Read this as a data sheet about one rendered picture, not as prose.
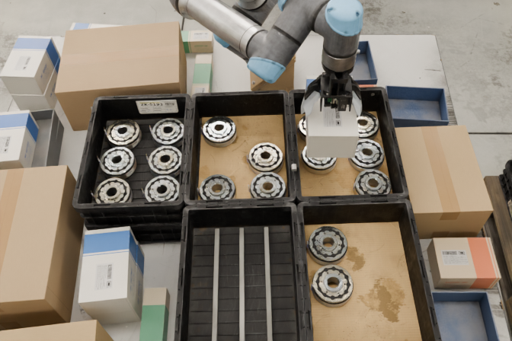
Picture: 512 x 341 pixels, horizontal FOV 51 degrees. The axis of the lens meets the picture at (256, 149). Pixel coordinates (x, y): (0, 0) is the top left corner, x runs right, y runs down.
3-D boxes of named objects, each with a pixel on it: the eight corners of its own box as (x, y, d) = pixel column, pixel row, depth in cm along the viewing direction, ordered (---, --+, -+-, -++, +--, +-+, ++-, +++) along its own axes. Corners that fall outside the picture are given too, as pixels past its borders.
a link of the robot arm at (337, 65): (321, 34, 117) (359, 34, 117) (320, 50, 121) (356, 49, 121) (323, 58, 113) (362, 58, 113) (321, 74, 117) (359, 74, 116)
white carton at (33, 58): (28, 53, 198) (19, 35, 191) (59, 54, 197) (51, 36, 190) (10, 94, 186) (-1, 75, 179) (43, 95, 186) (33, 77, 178)
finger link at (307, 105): (292, 123, 132) (315, 103, 125) (292, 105, 135) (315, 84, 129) (302, 128, 133) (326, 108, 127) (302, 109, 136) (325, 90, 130)
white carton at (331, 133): (305, 98, 147) (306, 75, 140) (348, 98, 147) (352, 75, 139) (306, 157, 135) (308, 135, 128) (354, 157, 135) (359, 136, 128)
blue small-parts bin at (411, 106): (384, 131, 183) (388, 118, 177) (382, 98, 192) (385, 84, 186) (443, 134, 181) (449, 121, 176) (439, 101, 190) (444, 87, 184)
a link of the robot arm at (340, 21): (340, -14, 110) (373, 4, 106) (336, 27, 118) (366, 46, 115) (315, 4, 106) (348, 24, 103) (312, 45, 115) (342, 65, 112)
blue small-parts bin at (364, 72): (327, 55, 205) (328, 42, 200) (366, 53, 205) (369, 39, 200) (334, 94, 193) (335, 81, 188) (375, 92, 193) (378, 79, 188)
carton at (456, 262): (434, 288, 150) (440, 278, 143) (426, 249, 157) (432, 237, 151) (491, 288, 149) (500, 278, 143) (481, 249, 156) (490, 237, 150)
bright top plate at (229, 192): (199, 176, 155) (198, 176, 155) (233, 173, 156) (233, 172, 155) (200, 207, 149) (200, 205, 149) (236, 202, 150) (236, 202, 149)
